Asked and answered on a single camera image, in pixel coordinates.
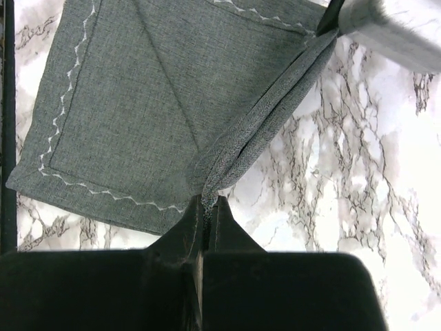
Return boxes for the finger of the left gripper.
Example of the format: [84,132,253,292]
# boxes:
[316,0,345,37]

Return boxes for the grey cloth napkin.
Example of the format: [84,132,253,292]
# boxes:
[7,1,337,234]

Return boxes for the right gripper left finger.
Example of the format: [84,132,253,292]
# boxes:
[1,196,203,330]

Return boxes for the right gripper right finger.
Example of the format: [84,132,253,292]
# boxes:
[203,197,386,330]

